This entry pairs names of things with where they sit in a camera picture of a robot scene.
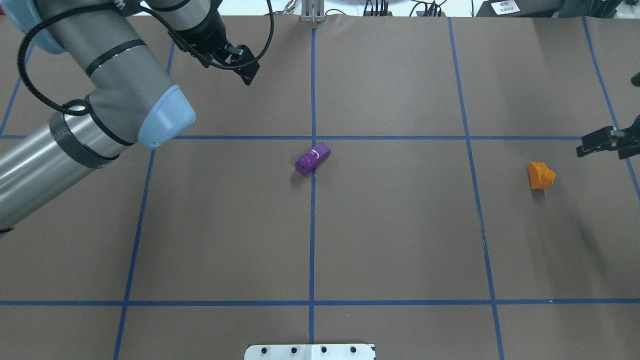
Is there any orange trapezoid block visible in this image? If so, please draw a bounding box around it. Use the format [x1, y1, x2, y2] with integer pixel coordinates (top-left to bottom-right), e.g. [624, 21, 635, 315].
[526, 162, 557, 191]

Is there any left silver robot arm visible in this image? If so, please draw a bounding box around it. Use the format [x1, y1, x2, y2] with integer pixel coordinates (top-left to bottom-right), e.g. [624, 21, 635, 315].
[0, 0, 265, 236]

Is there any purple trapezoid block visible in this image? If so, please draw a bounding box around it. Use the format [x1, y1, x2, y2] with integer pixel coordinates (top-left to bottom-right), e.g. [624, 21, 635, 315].
[294, 142, 332, 177]

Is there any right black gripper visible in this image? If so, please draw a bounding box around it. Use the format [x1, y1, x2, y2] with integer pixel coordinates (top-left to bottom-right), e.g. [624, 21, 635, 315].
[576, 115, 640, 160]

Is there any aluminium frame post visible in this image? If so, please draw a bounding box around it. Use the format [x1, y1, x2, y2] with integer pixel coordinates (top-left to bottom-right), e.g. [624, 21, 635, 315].
[300, 0, 326, 24]

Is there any white camera pedestal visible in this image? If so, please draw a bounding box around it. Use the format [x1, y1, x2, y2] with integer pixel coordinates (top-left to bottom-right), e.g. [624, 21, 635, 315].
[243, 343, 377, 360]

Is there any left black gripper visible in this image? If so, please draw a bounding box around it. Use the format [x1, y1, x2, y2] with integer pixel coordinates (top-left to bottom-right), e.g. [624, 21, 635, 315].
[173, 14, 260, 85]

